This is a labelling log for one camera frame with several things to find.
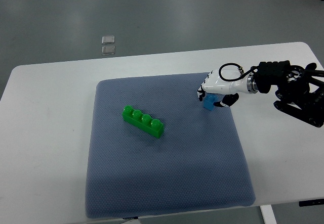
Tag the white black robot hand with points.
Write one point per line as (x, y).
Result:
(228, 83)

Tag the small blue block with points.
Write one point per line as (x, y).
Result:
(209, 101)

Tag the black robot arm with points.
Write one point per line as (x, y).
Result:
(299, 90)

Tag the long green block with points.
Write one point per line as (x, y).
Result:
(145, 122)

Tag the blue grey foam mat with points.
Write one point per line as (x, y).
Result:
(197, 163)

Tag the upper metal floor plate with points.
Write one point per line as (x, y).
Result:
(108, 39)

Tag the metal floor plate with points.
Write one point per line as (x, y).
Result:
(108, 39)
(108, 50)

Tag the lower metal floor plate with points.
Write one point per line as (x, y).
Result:
(108, 50)

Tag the white table leg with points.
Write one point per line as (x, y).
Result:
(268, 214)

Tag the black table control panel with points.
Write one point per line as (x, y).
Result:
(311, 202)

